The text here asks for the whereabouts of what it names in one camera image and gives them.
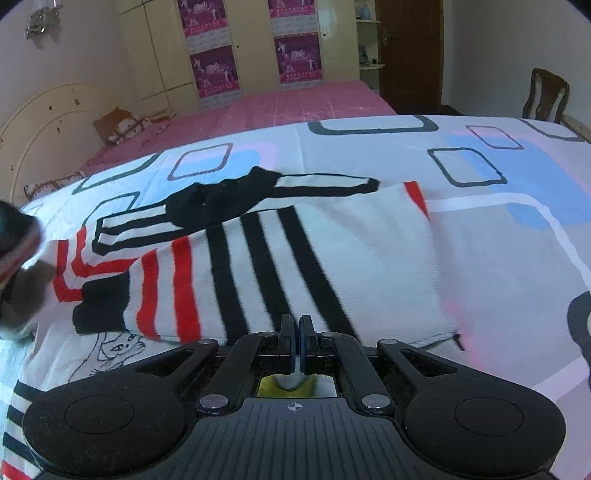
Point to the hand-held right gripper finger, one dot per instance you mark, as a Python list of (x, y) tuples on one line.
[(302, 348), (294, 348)]

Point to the striped knit sweater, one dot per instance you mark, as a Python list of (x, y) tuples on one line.
[(369, 258)]

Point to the floral pillow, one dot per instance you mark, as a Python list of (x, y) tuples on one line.
[(53, 183)]

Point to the cream bed headboard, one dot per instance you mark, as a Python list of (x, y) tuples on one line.
[(41, 134)]

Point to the brown patterned cushion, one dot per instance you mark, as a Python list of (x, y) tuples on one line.
[(120, 123)]

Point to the patterned bed sheet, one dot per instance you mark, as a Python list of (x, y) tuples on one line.
[(498, 258)]

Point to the pink bed cover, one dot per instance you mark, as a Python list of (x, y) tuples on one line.
[(286, 106)]

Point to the cream wardrobe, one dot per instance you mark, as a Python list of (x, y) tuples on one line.
[(249, 50)]

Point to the cream corner shelf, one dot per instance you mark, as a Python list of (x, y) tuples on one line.
[(367, 41)]

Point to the dark wooden door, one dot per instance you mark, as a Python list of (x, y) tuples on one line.
[(411, 50)]

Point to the dark wooden chair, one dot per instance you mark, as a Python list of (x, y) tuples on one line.
[(545, 97)]

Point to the wall lamp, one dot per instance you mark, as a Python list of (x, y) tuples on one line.
[(42, 18)]

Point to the purple wall poster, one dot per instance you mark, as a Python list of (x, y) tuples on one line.
[(215, 71), (293, 11), (203, 16), (298, 57)]

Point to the bed footboard rail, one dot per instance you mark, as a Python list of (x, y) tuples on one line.
[(577, 127)]

